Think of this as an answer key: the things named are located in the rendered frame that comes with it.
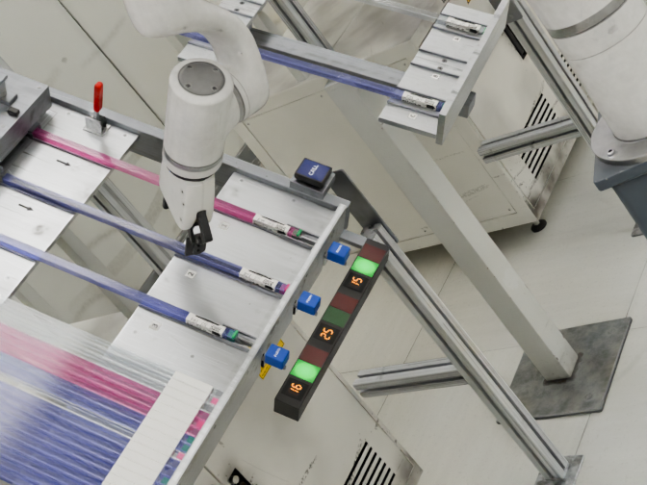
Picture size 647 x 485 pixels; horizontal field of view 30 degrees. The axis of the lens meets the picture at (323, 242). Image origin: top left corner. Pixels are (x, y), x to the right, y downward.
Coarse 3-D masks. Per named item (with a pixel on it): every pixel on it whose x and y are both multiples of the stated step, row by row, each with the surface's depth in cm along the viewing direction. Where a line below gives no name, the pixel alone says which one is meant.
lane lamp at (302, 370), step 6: (300, 360) 177; (300, 366) 177; (306, 366) 177; (312, 366) 177; (294, 372) 176; (300, 372) 176; (306, 372) 176; (312, 372) 176; (306, 378) 175; (312, 378) 175
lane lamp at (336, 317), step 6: (330, 306) 184; (330, 312) 183; (336, 312) 183; (342, 312) 183; (324, 318) 182; (330, 318) 183; (336, 318) 183; (342, 318) 183; (348, 318) 183; (336, 324) 182; (342, 324) 182
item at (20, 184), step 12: (12, 180) 194; (24, 180) 194; (36, 192) 192; (48, 192) 192; (60, 204) 192; (72, 204) 191; (84, 204) 191; (96, 216) 190; (108, 216) 190; (120, 228) 189; (132, 228) 188; (144, 228) 189; (156, 240) 187; (168, 240) 187; (180, 252) 187; (204, 252) 186; (216, 264) 185; (228, 264) 185; (276, 288) 182
